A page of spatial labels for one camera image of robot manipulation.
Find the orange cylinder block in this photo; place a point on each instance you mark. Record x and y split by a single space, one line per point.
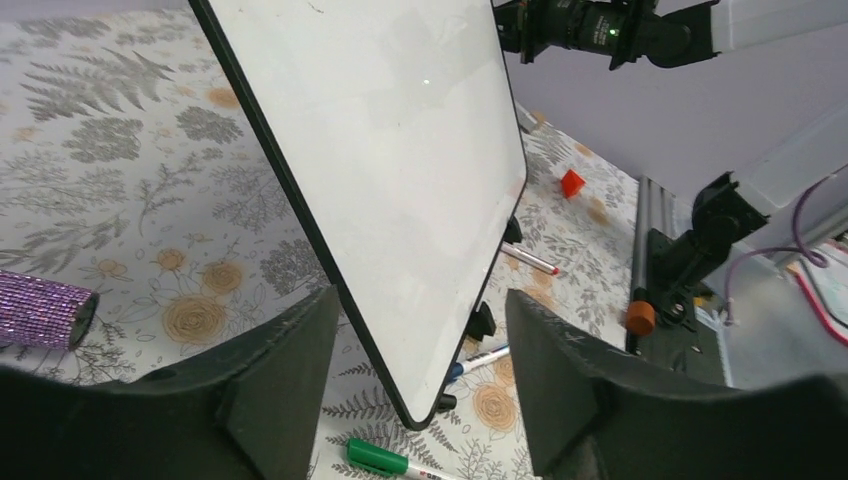
640 318

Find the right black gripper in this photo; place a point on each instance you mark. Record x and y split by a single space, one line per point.
527 28

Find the red cap whiteboard marker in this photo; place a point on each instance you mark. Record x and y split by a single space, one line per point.
529 259

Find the small red block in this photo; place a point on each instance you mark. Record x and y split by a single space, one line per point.
571 184

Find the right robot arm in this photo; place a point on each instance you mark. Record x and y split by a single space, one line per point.
625 31

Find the floral patterned table mat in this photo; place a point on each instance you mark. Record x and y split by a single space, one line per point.
128 167

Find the white whiteboard black frame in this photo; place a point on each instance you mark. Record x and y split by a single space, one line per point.
392 130

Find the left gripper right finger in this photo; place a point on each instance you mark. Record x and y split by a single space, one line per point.
593 411

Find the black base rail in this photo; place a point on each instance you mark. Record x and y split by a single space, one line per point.
669 270

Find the green cap whiteboard marker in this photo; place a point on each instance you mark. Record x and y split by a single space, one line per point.
386 463

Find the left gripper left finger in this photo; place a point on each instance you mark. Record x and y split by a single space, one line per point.
245 409

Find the blue cap whiteboard marker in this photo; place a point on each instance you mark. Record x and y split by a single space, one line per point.
460 368

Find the purple glitter microphone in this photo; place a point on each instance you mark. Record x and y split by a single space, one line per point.
37 312

